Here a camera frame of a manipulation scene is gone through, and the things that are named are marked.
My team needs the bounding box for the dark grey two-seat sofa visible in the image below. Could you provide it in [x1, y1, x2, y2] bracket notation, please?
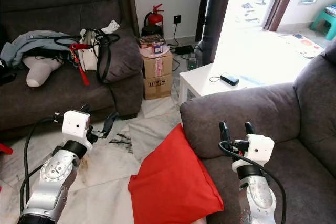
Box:
[180, 40, 336, 224]

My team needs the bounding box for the grey brown long sofa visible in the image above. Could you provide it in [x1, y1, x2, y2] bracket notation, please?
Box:
[0, 0, 145, 133]

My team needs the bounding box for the printed floor mat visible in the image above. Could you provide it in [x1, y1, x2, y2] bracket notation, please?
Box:
[278, 33, 324, 58]

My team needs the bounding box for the small black device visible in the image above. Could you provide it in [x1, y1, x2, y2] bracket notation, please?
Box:
[219, 72, 240, 86]

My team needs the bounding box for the off-white stuffed cushion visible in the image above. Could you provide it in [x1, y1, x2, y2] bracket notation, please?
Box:
[24, 56, 64, 88]

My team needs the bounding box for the plain brown cardboard box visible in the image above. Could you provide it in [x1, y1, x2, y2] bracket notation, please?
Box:
[144, 74, 173, 100]

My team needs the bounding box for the white coffee table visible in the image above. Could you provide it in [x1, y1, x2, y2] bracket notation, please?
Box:
[178, 59, 302, 106]

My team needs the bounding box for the red tassel ornament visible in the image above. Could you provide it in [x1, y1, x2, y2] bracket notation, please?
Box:
[68, 43, 91, 86]

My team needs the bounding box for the red plastic item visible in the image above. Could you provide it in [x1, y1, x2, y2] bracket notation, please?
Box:
[0, 143, 14, 155]

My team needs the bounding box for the cardboard box with pink tape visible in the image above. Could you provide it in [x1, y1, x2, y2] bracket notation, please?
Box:
[142, 50, 174, 79]

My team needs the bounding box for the pink plate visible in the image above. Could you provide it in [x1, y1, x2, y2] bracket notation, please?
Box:
[139, 44, 170, 59]

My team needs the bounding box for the power strip with green light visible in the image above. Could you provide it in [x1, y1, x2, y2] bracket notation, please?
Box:
[186, 54, 200, 70]

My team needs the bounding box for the grey blue jacket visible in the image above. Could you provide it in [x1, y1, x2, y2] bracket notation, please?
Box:
[1, 30, 85, 69]

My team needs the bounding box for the white crumpled cloth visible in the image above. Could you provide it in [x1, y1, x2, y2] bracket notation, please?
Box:
[101, 20, 120, 35]

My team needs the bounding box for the small blue red can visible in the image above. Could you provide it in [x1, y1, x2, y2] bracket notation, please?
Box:
[152, 42, 164, 55]

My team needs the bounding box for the patterned brown tin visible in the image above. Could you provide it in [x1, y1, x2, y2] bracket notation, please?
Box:
[138, 34, 166, 49]

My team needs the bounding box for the black power adapter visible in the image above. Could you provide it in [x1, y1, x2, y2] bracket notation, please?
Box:
[174, 45, 195, 56]

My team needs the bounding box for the red fire extinguisher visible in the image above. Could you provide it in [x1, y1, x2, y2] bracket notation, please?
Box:
[144, 4, 164, 37]

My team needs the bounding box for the dark brown open door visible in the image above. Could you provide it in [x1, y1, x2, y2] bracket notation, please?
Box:
[195, 0, 237, 67]

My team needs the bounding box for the green plastic stool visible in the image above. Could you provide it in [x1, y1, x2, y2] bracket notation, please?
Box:
[310, 5, 336, 41]

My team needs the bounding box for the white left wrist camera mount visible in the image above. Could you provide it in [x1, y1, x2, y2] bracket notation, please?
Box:
[61, 110, 90, 151]

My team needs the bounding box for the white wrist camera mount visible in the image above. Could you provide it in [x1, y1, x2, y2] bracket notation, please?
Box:
[61, 110, 90, 151]
[231, 134, 275, 171]

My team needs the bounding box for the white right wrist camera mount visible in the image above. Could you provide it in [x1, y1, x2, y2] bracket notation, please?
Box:
[231, 134, 275, 171]

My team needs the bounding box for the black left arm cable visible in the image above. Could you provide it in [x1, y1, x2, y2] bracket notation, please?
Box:
[21, 113, 66, 219]

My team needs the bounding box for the white bag with black straps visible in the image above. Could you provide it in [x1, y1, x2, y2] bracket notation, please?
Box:
[55, 27, 120, 84]

